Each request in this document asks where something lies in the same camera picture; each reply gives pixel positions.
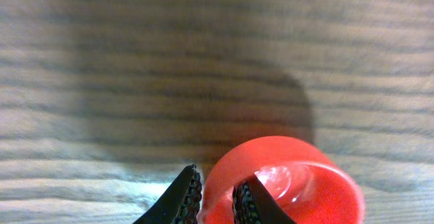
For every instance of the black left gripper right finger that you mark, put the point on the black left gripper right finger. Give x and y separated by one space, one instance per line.
253 204

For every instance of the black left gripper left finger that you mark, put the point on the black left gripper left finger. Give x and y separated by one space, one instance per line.
180 203

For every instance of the red plastic measuring scoop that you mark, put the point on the red plastic measuring scoop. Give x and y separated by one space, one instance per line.
303 181

